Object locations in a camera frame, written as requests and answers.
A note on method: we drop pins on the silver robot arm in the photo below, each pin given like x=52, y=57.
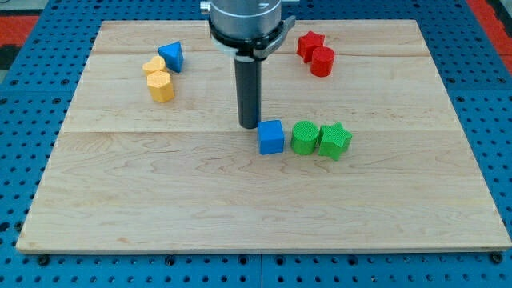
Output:
x=247, y=30

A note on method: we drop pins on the blue cube block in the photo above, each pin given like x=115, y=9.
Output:
x=271, y=137

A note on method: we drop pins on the green cylinder block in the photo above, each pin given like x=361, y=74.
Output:
x=304, y=137

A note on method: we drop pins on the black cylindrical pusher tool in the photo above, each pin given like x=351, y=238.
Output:
x=248, y=77

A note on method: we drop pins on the green star block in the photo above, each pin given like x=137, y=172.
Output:
x=333, y=141

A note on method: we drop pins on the light wooden board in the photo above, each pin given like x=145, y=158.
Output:
x=129, y=175

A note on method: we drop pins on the yellow hexagon block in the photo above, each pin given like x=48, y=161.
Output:
x=160, y=86

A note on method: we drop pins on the red cylinder block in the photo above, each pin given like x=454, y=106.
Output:
x=322, y=61

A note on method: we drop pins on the red star block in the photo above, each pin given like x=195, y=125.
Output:
x=308, y=43

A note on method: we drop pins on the blue triangle block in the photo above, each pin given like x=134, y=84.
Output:
x=173, y=56

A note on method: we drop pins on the yellow heart block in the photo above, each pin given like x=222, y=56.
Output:
x=157, y=63

